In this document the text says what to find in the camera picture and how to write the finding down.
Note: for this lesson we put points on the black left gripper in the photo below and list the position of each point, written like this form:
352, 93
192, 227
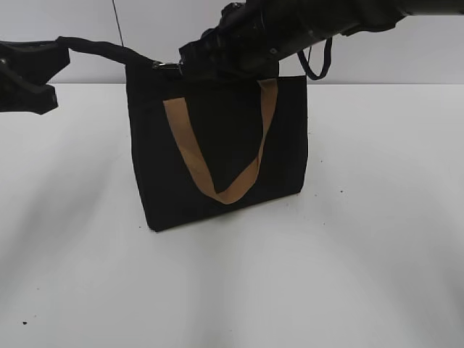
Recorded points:
37, 62

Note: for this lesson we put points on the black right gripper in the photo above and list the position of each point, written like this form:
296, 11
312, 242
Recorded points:
249, 38

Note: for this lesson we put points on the black tote bag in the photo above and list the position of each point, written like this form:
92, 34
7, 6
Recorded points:
203, 149

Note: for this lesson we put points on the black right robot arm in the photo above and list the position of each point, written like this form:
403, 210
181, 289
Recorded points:
332, 18

